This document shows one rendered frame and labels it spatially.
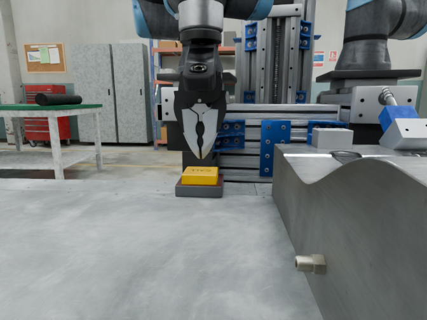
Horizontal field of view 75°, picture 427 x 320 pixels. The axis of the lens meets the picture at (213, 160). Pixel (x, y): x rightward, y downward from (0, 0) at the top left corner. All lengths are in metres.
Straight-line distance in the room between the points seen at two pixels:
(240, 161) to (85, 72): 5.54
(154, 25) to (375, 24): 0.61
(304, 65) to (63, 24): 6.19
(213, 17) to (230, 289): 0.39
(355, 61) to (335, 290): 0.77
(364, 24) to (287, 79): 0.26
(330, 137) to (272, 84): 0.60
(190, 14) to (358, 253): 0.41
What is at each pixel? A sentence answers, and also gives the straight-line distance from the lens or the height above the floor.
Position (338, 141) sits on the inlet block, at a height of 0.90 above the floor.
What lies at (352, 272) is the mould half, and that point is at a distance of 0.19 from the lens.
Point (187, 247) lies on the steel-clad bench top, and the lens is 0.33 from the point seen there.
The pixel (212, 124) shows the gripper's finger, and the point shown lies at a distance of 0.48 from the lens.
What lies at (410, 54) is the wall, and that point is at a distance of 6.49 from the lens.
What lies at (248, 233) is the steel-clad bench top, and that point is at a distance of 0.36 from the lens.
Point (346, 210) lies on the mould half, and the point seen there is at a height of 0.90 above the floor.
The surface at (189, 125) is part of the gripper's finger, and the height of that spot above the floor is 0.92.
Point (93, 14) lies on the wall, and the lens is 6.66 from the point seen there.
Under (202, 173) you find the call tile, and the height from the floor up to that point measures 0.84.
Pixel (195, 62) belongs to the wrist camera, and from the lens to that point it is 0.44.
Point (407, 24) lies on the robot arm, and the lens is 1.04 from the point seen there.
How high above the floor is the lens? 0.96
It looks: 12 degrees down
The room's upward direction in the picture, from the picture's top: straight up
